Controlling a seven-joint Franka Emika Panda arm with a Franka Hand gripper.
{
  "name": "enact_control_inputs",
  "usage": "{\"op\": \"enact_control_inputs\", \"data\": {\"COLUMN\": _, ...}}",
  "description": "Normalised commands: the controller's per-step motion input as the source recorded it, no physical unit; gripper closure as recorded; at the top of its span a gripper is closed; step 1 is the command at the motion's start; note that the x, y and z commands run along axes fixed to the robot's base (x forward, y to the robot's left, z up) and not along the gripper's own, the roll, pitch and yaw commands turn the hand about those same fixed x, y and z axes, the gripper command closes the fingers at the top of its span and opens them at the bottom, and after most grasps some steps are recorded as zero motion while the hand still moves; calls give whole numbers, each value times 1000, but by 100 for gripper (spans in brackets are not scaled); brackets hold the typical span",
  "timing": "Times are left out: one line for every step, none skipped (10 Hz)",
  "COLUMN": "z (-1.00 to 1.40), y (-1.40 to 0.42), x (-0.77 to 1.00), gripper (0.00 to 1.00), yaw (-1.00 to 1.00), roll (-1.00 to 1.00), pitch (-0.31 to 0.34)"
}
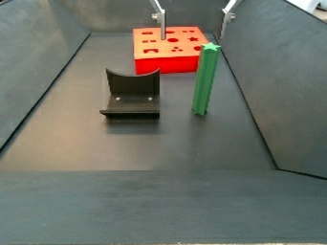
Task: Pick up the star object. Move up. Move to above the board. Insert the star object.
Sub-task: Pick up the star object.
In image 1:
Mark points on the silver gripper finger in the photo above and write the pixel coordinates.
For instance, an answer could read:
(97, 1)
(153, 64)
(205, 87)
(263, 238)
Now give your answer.
(229, 14)
(159, 16)

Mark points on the green star-shaped rod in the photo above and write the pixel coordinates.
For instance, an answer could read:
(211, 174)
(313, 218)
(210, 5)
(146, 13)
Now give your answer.
(206, 72)

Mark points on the black curved holder stand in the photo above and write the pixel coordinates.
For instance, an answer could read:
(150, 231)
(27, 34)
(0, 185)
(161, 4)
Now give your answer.
(134, 94)

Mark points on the red shape sorter board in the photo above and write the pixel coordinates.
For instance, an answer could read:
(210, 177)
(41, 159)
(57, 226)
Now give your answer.
(174, 55)

